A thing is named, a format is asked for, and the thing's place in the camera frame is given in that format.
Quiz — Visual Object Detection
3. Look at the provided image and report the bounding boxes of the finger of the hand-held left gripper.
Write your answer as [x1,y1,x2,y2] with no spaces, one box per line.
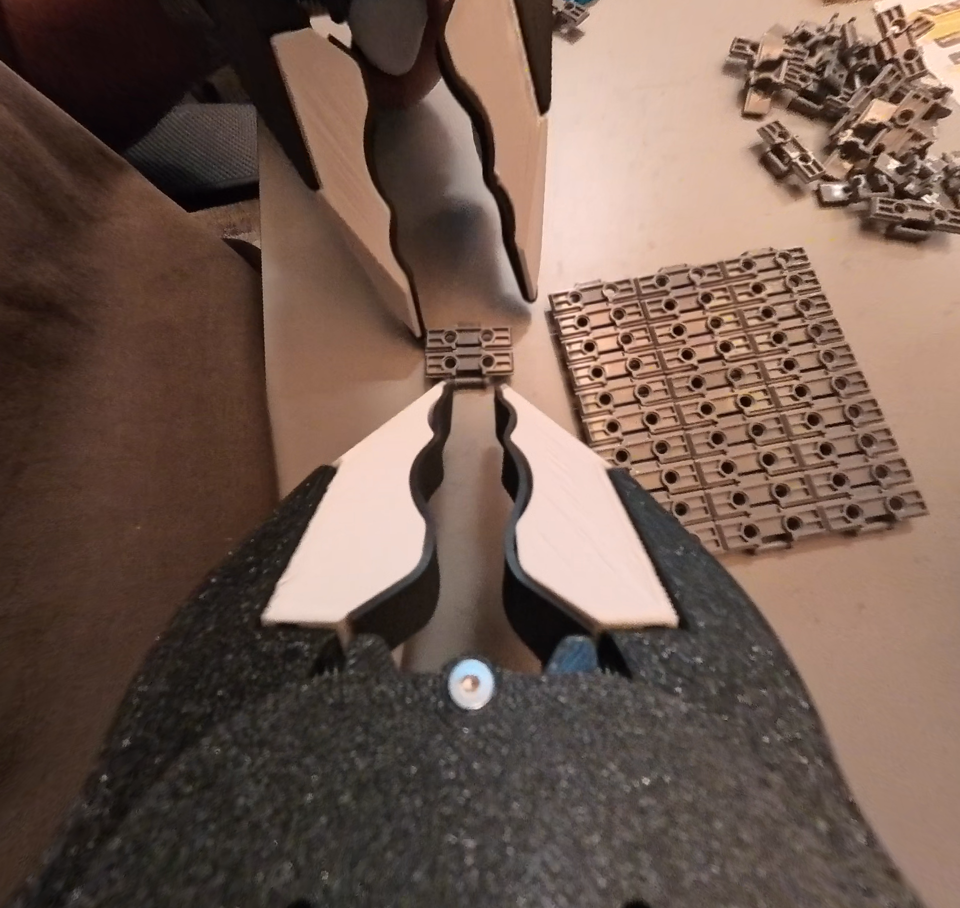
[271,26,426,339]
[442,0,553,303]

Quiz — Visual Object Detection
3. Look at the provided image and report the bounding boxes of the yellow black sticker sheet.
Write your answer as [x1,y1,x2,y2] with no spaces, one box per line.
[873,0,960,73]

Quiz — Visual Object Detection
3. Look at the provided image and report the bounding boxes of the mat of joined track links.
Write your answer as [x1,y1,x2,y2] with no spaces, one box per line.
[545,248,929,555]

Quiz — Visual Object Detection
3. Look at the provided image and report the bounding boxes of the pile of track links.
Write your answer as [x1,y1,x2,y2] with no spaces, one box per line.
[723,11,960,238]

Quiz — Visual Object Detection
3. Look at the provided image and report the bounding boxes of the person's left hand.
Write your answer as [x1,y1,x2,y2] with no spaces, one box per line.
[176,0,264,140]

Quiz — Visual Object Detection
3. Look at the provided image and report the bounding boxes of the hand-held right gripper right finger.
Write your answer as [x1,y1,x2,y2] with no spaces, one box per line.
[493,385,681,662]

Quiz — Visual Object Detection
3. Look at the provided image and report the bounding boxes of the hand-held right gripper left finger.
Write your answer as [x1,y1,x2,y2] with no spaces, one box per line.
[262,384,453,660]

